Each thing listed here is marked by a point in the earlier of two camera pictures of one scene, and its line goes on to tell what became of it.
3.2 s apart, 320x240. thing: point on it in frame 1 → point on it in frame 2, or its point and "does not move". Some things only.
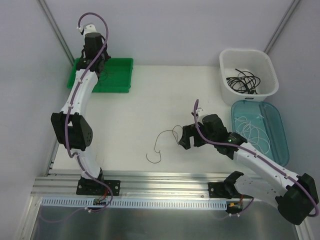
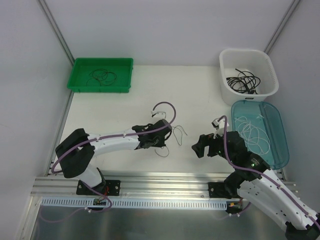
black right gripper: [196, 136] → [210, 146]
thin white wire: [253, 134] does not move
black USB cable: [245, 82] does not move
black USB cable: [245, 82] does not move
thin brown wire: [157, 137] → [162, 156]
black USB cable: [245, 82] does not move
